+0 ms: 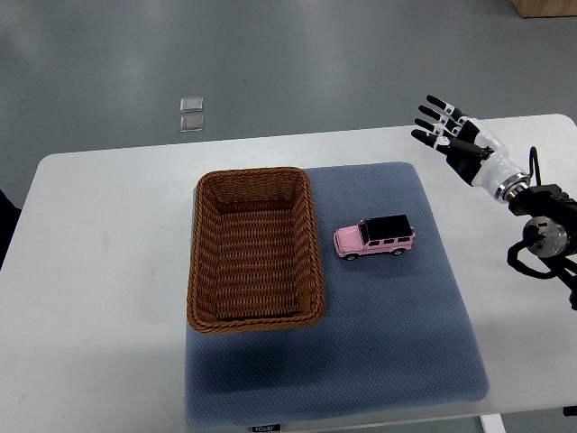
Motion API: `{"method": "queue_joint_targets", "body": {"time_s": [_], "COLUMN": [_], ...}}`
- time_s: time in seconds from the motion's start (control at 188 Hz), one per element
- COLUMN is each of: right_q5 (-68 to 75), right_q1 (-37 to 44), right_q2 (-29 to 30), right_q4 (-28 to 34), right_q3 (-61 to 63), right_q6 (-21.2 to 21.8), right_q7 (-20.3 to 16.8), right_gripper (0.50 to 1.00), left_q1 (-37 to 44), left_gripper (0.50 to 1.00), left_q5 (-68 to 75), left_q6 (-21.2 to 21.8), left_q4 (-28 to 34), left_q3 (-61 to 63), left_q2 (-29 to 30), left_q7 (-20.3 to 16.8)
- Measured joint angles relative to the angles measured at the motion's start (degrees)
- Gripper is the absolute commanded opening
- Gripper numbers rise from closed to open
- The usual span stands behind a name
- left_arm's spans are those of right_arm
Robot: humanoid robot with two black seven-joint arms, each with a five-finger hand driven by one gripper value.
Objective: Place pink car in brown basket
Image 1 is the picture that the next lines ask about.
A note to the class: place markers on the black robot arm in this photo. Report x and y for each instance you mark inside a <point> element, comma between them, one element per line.
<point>548,241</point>

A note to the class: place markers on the upper floor metal plate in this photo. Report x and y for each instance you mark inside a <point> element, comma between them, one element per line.
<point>191,104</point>

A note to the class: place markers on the blue grey fabric mat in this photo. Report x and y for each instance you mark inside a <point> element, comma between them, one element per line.
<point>395,333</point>

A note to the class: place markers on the dark object left edge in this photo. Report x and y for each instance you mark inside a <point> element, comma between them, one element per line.
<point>9,217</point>

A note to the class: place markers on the white table leg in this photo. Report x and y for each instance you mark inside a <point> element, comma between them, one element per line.
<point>492,423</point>

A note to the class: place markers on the wooden box corner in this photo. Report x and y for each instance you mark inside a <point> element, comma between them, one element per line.
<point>545,8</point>

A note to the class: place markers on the brown wicker basket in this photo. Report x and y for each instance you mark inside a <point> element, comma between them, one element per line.
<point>255,261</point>

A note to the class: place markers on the pink toy car black roof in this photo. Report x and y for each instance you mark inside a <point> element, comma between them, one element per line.
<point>392,235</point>

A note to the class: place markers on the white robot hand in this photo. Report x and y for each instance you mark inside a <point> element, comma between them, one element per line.
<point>476,154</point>

